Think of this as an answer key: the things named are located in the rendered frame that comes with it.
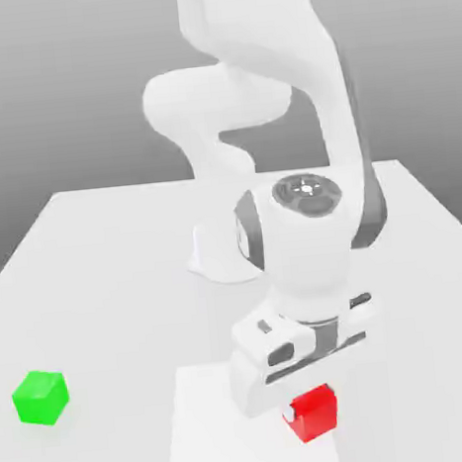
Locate small red cube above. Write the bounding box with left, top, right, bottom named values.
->
left=279, top=381, right=342, bottom=446

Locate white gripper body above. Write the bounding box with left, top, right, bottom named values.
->
left=223, top=303, right=385, bottom=420

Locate small green cube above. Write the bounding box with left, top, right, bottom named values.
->
left=8, top=366, right=72, bottom=430

